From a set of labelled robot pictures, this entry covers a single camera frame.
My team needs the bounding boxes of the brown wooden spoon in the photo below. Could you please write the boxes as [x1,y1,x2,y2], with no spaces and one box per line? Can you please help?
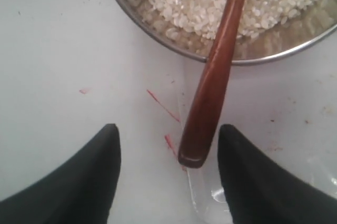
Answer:
[177,0,245,169]

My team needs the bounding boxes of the steel bowl of rice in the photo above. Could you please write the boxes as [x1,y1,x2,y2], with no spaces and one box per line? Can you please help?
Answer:
[116,0,336,66]

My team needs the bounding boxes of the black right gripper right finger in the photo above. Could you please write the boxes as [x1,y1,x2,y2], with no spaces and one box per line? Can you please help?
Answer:
[217,124,336,223]

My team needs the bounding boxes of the white plastic tray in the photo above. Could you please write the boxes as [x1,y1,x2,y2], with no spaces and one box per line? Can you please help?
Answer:
[176,57,337,224]

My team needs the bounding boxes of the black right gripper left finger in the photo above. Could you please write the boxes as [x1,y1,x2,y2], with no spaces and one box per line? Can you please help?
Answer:
[1,124,121,223]

